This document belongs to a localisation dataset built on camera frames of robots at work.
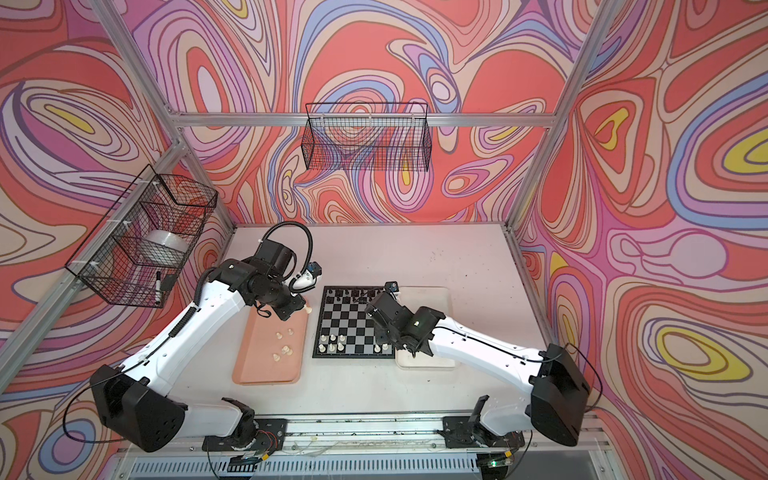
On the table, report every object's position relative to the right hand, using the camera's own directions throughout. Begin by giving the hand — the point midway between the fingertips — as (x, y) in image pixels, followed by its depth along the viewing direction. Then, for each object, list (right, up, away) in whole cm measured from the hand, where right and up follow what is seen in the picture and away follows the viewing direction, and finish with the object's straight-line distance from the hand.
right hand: (389, 332), depth 80 cm
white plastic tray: (+16, +6, +18) cm, 25 cm away
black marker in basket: (-57, +13, -8) cm, 59 cm away
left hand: (-24, +9, -1) cm, 25 cm away
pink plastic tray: (-35, -7, +7) cm, 37 cm away
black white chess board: (-13, -2, +10) cm, 17 cm away
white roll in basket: (-54, +23, -9) cm, 59 cm away
